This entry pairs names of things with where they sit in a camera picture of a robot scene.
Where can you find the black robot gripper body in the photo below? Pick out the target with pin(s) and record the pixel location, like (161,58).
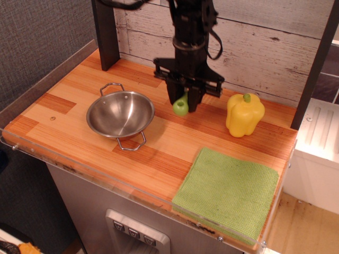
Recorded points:
(190,62)

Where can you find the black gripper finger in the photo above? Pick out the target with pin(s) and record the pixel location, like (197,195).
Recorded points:
(175,88)
(195,95)

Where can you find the green handled grey spatula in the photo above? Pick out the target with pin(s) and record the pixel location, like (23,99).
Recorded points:
(180,106)

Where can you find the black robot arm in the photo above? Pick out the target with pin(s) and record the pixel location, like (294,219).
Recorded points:
(193,23)

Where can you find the yellow toy bell pepper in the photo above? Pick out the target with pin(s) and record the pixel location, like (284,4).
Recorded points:
(243,114)

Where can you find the green knitted cloth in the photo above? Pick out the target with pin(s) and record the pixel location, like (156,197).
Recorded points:
(230,195)

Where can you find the clear acrylic table guard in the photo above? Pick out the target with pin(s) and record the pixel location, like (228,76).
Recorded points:
(94,176)

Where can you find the white toy sink unit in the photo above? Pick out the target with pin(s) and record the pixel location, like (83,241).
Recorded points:
(313,170)

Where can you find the silver toy dispenser panel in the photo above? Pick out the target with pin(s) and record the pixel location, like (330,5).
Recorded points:
(131,236)

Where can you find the orange object bottom left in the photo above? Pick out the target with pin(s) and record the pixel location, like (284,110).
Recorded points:
(28,248)

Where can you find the small steel bowl with handles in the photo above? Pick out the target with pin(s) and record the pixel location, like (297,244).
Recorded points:
(120,114)

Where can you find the dark right shelf post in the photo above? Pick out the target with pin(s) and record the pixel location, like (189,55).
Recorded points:
(316,68)

